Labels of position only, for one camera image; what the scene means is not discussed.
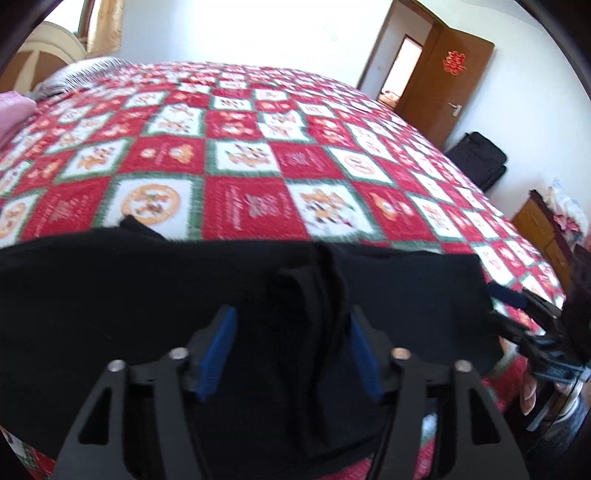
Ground red printed checkered blanket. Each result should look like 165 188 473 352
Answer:
0 60 566 480

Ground cream and wood headboard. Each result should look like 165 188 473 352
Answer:
0 21 86 93

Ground floral cloth bundle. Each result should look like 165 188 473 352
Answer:
542 182 585 236

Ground red paper door decoration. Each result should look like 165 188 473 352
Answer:
441 50 467 75

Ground narrow yellow curtain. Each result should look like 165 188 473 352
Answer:
88 0 125 58

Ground brown door frame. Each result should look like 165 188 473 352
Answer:
358 0 444 109

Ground person's right hand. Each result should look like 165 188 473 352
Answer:
517 364 540 415

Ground black pants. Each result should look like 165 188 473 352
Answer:
0 216 506 467

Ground brown wooden door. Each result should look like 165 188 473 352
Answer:
396 25 496 151

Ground pink folded blanket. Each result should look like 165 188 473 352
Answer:
0 91 37 146

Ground wooden cabinet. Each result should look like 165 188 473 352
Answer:
510 189 583 296

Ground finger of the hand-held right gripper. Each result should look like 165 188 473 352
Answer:
489 311 536 349
487 282 561 324

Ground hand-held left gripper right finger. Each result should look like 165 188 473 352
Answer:
348 306 532 480

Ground striped pillow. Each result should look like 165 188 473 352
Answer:
32 55 127 100

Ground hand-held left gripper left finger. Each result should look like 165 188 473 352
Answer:
53 304 238 480

